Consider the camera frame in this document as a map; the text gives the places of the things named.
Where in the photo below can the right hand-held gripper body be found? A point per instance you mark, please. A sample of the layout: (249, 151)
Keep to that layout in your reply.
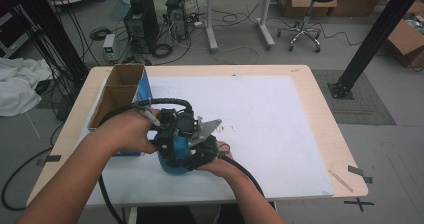
(210, 150)

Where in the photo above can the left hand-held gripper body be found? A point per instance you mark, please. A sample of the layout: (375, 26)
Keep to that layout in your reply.
(175, 122)

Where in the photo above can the blue bottle with white cap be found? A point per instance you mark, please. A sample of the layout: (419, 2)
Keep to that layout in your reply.
(182, 149)

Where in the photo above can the person's right hand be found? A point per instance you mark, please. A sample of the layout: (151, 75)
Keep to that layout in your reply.
(221, 169)

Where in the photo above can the person's left hand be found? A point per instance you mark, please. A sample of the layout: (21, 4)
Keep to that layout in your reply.
(130, 132)

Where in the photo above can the person's black pants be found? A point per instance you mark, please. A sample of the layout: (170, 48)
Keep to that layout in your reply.
(166, 215)

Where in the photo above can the white foam board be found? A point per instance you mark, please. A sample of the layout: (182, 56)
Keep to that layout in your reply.
(260, 134)

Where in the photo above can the blue cardboard box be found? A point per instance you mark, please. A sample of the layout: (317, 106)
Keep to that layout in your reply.
(123, 94)

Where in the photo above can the white table leg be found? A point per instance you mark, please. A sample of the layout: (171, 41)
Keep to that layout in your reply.
(132, 215)

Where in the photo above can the white power supply unit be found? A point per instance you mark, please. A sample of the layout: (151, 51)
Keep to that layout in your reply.
(109, 47)

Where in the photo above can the white power strip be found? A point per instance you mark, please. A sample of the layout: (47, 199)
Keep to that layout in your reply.
(198, 24)

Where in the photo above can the wide black computer tower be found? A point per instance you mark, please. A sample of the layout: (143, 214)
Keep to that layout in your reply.
(141, 22)

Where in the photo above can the narrow black computer tower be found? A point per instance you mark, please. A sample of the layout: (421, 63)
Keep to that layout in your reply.
(177, 15)

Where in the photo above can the black tape strip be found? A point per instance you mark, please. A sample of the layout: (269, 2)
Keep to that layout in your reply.
(50, 159)

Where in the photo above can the thin wooden stick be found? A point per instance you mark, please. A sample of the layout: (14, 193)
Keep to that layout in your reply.
(340, 180)

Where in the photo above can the dark tape piece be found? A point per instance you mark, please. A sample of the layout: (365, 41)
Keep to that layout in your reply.
(356, 170)

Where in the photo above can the black tape cross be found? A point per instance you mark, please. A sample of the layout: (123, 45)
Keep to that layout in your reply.
(359, 203)

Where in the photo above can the white cloth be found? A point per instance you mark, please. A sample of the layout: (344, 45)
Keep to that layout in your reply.
(20, 84)

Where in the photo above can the grey floor mat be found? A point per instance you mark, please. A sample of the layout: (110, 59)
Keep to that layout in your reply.
(370, 107)

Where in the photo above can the grey metal rack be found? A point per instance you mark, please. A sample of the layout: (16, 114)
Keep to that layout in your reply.
(13, 34)

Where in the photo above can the open cardboard box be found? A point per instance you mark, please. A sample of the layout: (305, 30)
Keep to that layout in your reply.
(406, 40)

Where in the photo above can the black metal post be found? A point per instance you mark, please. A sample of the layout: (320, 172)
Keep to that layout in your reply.
(56, 30)
(373, 40)

